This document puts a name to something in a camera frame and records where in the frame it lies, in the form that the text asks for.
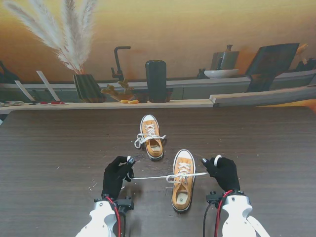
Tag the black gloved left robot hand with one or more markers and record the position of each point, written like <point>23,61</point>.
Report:
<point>113,180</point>

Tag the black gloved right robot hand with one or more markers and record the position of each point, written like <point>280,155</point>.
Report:
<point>225,175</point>

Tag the long white shoelace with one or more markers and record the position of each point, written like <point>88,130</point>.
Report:
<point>140,139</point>

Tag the orange canvas sneaker with laces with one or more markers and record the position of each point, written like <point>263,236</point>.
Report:
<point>154,150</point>

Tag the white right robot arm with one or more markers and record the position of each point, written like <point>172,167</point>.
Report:
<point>237,217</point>

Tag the yellow oval fruit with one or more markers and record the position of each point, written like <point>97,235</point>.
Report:
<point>124,101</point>
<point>134,101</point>

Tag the grey wooden plank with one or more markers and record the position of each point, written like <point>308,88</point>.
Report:
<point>259,97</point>

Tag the yellow cactus ornament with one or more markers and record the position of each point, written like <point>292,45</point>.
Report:
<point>123,93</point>

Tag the dark green ribbed vase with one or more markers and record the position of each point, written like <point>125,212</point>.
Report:
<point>86,87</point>

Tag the dark low stand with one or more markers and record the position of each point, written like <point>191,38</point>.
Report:
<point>170,95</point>

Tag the red flat strips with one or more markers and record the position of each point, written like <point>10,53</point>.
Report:
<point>53,102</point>

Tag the white bowl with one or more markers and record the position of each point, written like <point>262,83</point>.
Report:
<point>219,73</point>

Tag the small black holder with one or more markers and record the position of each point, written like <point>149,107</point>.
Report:
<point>201,73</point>

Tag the black cylindrical canister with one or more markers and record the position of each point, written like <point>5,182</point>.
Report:
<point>155,81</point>

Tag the long white slat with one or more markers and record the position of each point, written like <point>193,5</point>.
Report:
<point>48,86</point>

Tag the grey metal pot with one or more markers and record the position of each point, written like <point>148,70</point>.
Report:
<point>227,60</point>

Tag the black kitchen faucet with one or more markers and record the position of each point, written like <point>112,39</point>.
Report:
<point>118,61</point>

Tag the short white slat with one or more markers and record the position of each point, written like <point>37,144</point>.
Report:
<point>24,90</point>

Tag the white pampas grass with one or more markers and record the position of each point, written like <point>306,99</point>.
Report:
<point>74,37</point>

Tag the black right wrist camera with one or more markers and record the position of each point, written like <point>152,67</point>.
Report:
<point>213,197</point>

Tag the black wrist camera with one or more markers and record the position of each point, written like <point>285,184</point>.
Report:
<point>213,197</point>
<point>126,204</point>

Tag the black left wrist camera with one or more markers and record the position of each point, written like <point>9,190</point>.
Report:
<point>126,204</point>

